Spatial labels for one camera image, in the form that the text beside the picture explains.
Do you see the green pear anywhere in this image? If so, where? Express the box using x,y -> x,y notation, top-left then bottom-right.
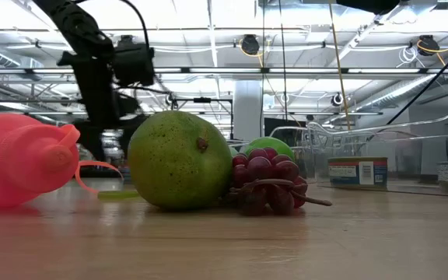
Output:
127,110 -> 234,212

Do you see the orange plastic bottle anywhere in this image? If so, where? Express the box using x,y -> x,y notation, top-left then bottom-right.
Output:
0,112 -> 124,208

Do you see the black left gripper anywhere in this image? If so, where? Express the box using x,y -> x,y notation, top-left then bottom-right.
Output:
56,51 -> 149,163

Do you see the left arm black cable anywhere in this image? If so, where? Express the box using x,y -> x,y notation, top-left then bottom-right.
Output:
117,0 -> 151,51

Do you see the white cable coil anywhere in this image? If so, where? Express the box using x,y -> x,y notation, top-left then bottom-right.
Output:
397,46 -> 415,69

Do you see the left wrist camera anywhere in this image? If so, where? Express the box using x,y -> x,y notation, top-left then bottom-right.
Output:
110,34 -> 157,89

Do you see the red grape bunch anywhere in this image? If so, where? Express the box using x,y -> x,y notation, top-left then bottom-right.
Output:
227,146 -> 333,217

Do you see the black screen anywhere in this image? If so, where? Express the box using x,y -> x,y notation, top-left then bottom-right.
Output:
264,117 -> 306,148

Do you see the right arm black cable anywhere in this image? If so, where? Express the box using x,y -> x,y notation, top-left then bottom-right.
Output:
386,34 -> 448,126

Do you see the black cable with coil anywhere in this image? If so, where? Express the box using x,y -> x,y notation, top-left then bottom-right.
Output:
278,0 -> 289,122

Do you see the white building column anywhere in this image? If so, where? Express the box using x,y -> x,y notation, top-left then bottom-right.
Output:
233,79 -> 264,142

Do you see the black gantry frame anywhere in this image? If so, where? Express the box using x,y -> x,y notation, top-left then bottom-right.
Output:
171,96 -> 235,141

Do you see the barcode label tin can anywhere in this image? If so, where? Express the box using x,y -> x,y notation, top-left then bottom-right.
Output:
327,156 -> 389,191

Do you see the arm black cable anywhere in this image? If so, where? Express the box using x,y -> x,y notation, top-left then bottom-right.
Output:
117,0 -> 151,51
386,34 -> 448,126

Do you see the green apple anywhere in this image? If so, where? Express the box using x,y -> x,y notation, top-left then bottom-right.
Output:
242,135 -> 296,163

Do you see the thin black hanging cable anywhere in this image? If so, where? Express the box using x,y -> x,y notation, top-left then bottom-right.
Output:
261,0 -> 267,117

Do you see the blue label tuna can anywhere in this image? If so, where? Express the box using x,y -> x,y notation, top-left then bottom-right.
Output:
100,130 -> 131,182

